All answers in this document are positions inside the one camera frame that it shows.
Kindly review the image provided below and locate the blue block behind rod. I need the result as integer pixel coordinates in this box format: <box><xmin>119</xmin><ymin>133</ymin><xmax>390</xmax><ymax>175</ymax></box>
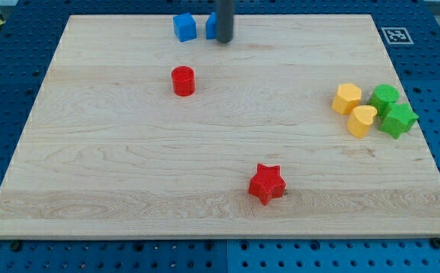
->
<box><xmin>205</xmin><ymin>12</ymin><xmax>217</xmax><ymax>39</ymax></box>

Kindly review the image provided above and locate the red cylinder block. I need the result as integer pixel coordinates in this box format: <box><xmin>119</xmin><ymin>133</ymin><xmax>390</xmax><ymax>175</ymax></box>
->
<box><xmin>171</xmin><ymin>66</ymin><xmax>195</xmax><ymax>96</ymax></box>

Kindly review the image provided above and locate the yellow heart block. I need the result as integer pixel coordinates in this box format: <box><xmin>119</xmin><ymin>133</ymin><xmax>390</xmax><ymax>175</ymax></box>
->
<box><xmin>347</xmin><ymin>105</ymin><xmax>377</xmax><ymax>138</ymax></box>

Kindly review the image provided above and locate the blue cube block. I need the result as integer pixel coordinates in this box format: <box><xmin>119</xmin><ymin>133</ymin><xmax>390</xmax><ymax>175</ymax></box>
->
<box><xmin>173</xmin><ymin>13</ymin><xmax>197</xmax><ymax>42</ymax></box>

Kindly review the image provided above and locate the green cylinder block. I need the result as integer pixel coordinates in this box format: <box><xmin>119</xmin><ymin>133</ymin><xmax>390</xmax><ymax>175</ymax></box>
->
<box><xmin>368</xmin><ymin>83</ymin><xmax>399</xmax><ymax>116</ymax></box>

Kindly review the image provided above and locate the green star block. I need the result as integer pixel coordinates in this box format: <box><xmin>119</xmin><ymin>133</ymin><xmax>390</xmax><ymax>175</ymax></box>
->
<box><xmin>379</xmin><ymin>102</ymin><xmax>419</xmax><ymax>139</ymax></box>

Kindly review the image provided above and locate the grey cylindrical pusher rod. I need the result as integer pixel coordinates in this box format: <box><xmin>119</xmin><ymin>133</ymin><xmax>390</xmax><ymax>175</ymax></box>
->
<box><xmin>215</xmin><ymin>0</ymin><xmax>235</xmax><ymax>43</ymax></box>

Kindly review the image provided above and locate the red star block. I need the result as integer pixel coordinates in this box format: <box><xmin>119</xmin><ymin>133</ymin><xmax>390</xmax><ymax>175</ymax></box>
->
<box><xmin>248</xmin><ymin>164</ymin><xmax>286</xmax><ymax>206</ymax></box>

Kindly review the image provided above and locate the wooden board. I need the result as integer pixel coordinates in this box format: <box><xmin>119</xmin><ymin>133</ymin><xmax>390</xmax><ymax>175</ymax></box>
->
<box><xmin>0</xmin><ymin>14</ymin><xmax>440</xmax><ymax>240</ymax></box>

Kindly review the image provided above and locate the yellow hexagon block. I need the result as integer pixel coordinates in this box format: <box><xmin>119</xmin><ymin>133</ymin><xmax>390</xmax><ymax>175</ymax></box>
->
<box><xmin>332</xmin><ymin>83</ymin><xmax>362</xmax><ymax>115</ymax></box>

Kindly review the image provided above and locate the white fiducial marker tag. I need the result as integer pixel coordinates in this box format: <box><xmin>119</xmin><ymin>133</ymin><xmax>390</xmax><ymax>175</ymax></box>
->
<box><xmin>381</xmin><ymin>27</ymin><xmax>413</xmax><ymax>45</ymax></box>

